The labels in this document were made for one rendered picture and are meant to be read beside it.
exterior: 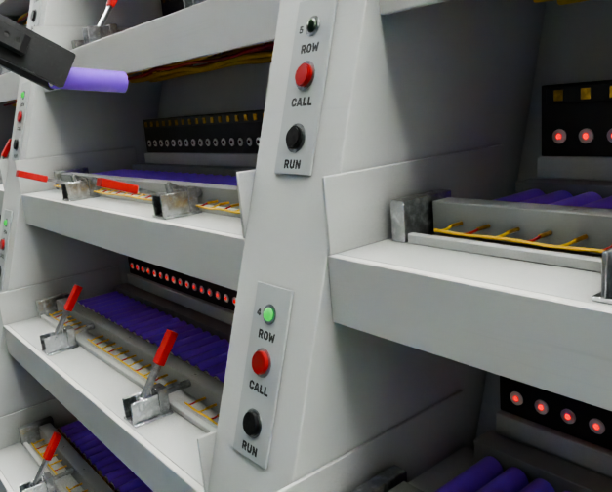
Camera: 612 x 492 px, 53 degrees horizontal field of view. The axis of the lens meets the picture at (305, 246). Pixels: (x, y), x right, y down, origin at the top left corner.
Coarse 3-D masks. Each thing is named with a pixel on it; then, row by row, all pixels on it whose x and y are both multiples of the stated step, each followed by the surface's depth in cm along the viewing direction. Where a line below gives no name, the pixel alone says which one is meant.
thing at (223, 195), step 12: (120, 180) 77; (132, 180) 74; (144, 180) 73; (156, 180) 72; (108, 192) 76; (120, 192) 77; (204, 192) 61; (216, 192) 59; (228, 192) 58; (204, 204) 59; (216, 204) 60; (228, 204) 58
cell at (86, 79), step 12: (72, 72) 51; (84, 72) 51; (96, 72) 52; (108, 72) 53; (120, 72) 54; (72, 84) 51; (84, 84) 52; (96, 84) 52; (108, 84) 53; (120, 84) 53
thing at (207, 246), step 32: (32, 160) 93; (64, 160) 96; (96, 160) 99; (128, 160) 103; (160, 160) 97; (192, 160) 89; (224, 160) 82; (256, 160) 77; (32, 192) 93; (32, 224) 91; (64, 224) 79; (96, 224) 70; (128, 224) 63; (160, 224) 57; (192, 224) 55; (224, 224) 53; (160, 256) 59; (192, 256) 54; (224, 256) 49
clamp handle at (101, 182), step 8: (96, 184) 55; (104, 184) 55; (112, 184) 55; (120, 184) 56; (128, 184) 56; (168, 184) 59; (128, 192) 57; (136, 192) 57; (144, 192) 57; (152, 192) 58; (160, 192) 58; (168, 192) 59
